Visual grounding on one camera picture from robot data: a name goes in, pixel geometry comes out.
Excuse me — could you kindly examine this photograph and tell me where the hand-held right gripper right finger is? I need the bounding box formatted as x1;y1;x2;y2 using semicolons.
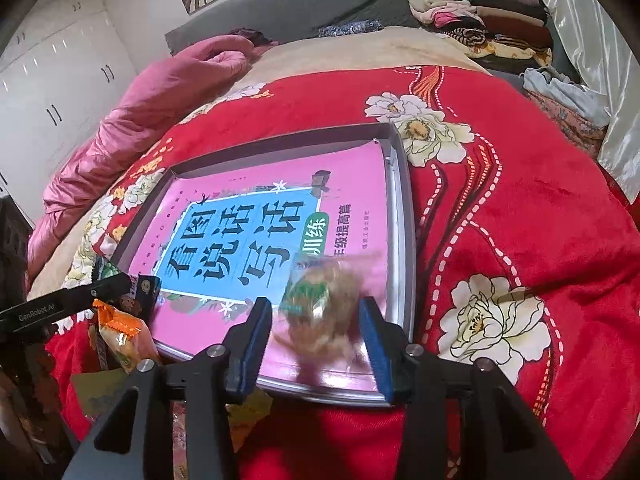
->
357;296;576;480

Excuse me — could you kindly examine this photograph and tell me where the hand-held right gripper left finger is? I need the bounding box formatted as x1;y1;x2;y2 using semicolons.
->
62;297;273;480

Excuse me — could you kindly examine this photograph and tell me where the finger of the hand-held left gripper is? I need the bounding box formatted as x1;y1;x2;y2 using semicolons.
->
62;274;134;307

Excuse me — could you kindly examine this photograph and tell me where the black snack packet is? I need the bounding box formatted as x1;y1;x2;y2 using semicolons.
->
122;275;162;319

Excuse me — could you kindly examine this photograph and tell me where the orange snack packet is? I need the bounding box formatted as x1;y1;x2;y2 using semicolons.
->
91;299;162;375

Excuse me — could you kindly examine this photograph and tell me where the clear pastry packet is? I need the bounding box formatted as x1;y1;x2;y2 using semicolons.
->
275;252;388;368

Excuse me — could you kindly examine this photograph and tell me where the grey shallow box tray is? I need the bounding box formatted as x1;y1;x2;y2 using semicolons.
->
111;122;417;408

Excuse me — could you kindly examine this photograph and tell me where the pink book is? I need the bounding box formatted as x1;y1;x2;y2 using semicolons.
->
127;142;393;396

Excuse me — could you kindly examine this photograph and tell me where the pink quilt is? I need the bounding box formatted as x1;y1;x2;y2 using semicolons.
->
27;37;258;281

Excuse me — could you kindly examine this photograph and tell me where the red floral blanket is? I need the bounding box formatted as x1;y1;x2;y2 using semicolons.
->
45;62;640;480

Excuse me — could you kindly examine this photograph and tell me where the white wardrobe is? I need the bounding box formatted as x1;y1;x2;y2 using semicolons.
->
0;0;138;226

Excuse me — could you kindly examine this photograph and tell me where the dark maroon cloth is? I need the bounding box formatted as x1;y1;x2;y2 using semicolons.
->
227;29;281;47

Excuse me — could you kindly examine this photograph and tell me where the pink floral cloth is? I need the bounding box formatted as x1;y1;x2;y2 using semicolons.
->
525;91;608;158

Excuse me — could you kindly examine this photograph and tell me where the beige bed sheet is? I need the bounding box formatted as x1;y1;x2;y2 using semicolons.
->
27;27;493;291

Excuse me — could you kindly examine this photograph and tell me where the blue grey patterned cloth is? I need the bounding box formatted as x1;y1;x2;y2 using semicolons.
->
317;22;383;39

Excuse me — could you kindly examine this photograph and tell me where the light blue cloth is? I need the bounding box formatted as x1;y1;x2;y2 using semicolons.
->
522;67;612;128

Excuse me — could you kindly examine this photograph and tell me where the grey padded headboard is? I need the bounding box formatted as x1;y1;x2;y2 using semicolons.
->
165;0;421;56

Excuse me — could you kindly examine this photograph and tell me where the stack of folded clothes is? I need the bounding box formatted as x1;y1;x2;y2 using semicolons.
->
406;0;556;63

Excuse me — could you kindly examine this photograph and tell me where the white satin curtain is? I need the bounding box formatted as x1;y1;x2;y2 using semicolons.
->
532;0;640;191

